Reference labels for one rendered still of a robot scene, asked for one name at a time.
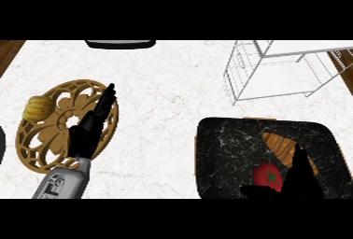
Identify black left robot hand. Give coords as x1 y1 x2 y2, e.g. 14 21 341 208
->
68 82 118 162

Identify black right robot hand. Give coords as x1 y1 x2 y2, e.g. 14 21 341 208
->
239 143 325 200

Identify red tomato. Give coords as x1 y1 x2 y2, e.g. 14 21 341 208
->
252 162 283 193

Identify black marble tray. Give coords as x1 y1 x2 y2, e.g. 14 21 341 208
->
195 117 353 200

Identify gold ornate round trivet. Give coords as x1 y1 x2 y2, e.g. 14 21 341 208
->
13 78 119 175

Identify yellow-orange squash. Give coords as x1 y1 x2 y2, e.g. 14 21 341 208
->
22 95 56 123

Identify dark object at edge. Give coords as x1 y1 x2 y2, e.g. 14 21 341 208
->
0 125 7 165

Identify black and white appliance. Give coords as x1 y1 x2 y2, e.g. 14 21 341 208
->
84 40 156 50

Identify white wire tiered shelf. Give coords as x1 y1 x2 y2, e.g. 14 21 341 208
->
221 40 353 105

